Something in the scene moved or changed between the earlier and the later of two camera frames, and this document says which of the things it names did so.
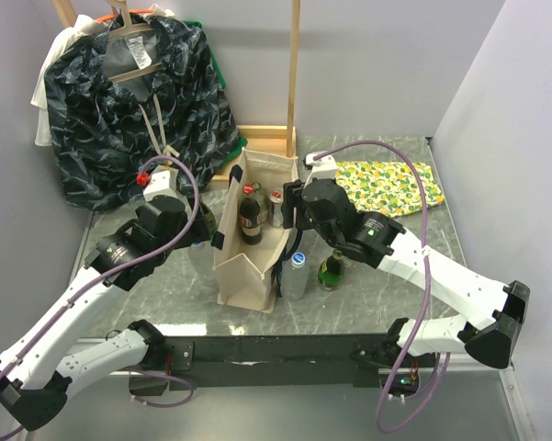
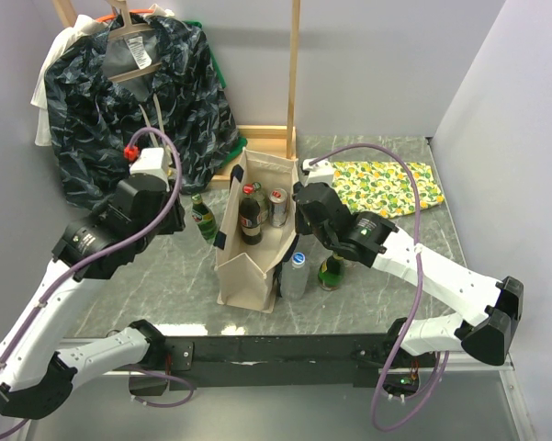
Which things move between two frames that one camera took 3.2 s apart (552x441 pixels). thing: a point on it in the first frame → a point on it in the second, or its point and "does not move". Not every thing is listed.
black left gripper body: x=194 y=236 → x=176 y=222
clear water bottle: x=295 y=277 does not move
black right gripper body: x=309 y=224 does not move
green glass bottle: x=332 y=271 does not move
